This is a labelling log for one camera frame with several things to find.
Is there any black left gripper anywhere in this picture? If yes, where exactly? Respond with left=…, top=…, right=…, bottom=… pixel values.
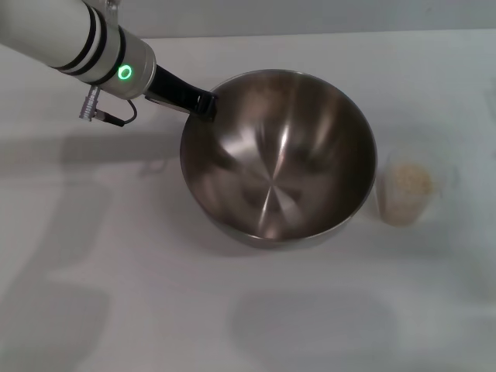
left=146, top=64, right=216, bottom=123

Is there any stainless steel mixing bowl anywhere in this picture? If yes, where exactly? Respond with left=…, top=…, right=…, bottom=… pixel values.
left=179, top=68, right=379, bottom=250

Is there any clear plastic measuring cup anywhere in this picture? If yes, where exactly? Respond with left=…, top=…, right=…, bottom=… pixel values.
left=374, top=146, right=460, bottom=227

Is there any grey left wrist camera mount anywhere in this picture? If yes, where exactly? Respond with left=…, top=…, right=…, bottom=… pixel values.
left=144, top=94, right=191, bottom=116

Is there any left arm cable with connector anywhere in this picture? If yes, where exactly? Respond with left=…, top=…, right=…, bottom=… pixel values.
left=79, top=87, right=137, bottom=128

